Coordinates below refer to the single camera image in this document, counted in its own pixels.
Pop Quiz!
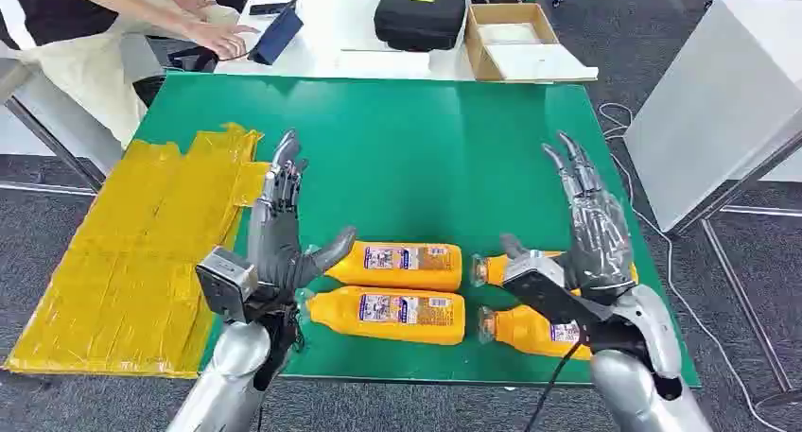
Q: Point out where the tablet in blue case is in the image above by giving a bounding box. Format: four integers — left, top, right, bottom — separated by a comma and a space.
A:
248, 0, 306, 66

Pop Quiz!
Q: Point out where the yellow plastic sheet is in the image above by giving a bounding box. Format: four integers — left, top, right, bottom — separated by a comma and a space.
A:
3, 122, 271, 380

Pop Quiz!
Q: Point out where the white table with metal legs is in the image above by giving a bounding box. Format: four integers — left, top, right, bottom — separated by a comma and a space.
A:
622, 0, 802, 411

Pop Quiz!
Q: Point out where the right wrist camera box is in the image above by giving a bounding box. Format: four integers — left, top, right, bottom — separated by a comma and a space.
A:
500, 251, 613, 332

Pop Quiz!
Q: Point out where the green table mat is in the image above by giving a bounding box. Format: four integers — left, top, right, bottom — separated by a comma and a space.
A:
132, 72, 702, 389

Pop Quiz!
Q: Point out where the white bench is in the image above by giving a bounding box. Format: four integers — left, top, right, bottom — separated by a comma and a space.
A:
0, 34, 167, 194

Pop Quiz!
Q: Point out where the white foam insert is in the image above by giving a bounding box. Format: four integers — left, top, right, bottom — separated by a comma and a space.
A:
479, 22, 544, 46

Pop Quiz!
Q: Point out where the open cardboard box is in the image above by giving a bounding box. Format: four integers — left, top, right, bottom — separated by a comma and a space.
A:
463, 2, 601, 83

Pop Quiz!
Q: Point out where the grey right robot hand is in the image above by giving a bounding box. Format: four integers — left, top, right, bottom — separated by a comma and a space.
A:
499, 131, 637, 300

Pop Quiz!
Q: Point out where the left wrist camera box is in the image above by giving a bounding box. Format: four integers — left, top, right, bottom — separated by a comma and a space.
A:
195, 246, 260, 324

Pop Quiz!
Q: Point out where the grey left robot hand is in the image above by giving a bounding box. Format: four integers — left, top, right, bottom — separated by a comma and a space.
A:
246, 130, 358, 302

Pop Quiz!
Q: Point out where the orange drink bottle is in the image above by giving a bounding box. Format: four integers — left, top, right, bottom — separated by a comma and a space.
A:
324, 240, 464, 293
477, 304, 594, 362
305, 285, 467, 347
470, 251, 639, 290

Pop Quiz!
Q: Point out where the black zip case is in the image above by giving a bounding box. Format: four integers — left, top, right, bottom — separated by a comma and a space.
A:
374, 0, 469, 53

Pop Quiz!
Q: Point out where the black chair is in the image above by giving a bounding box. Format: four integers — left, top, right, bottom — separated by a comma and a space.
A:
131, 43, 221, 109

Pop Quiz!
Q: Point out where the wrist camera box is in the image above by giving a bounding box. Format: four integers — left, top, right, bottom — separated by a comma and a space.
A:
500, 251, 613, 332
195, 246, 260, 324

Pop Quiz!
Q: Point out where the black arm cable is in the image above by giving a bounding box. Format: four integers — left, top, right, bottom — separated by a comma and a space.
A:
523, 334, 589, 432

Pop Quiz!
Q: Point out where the person's right hand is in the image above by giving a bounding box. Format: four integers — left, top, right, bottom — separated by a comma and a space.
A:
186, 20, 260, 61

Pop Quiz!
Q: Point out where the person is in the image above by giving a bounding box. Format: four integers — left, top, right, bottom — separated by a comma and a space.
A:
0, 0, 261, 149

